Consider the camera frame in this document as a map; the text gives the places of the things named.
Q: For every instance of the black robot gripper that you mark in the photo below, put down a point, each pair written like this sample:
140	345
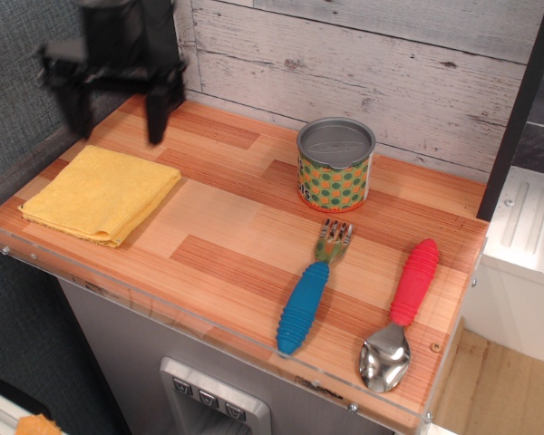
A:
129	44

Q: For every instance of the folded yellow cloth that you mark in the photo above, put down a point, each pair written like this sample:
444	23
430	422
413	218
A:
101	195

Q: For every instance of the grey toy fridge cabinet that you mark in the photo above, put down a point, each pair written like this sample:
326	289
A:
129	347

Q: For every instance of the green orange patterned tin can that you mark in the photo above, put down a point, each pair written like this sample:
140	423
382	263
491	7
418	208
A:
335	157

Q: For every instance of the blue handled metal fork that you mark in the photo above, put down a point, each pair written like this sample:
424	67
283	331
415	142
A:
299	313

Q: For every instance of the white toy sink unit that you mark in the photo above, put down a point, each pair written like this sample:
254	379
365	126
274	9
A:
506	301

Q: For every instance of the dark right shelf post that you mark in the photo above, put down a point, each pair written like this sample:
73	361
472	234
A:
521	108

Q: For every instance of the red handled metal spoon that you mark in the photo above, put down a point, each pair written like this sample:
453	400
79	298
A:
386	355

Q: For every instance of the orange object at corner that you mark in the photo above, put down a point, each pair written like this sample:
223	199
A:
37	425

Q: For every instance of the silver toy fridge dispenser panel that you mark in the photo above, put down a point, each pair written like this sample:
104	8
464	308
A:
201	404

